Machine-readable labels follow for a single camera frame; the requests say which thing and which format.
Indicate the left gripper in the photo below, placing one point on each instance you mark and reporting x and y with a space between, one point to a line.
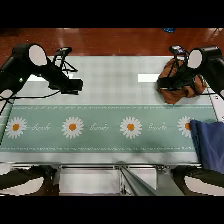
72 85

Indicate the brown garment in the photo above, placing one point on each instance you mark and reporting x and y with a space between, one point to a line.
180 90

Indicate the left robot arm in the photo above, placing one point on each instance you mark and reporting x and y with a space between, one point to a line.
23 65

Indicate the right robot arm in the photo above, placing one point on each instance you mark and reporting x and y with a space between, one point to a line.
210 63

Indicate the blue garment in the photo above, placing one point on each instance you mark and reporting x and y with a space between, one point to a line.
209 144

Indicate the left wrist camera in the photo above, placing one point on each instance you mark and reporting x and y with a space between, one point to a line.
63 56

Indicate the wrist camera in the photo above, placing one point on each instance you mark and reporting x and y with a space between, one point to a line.
178 50
63 56

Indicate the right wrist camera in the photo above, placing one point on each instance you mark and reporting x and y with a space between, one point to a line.
178 50

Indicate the silver frame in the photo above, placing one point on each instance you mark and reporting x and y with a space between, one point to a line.
133 180

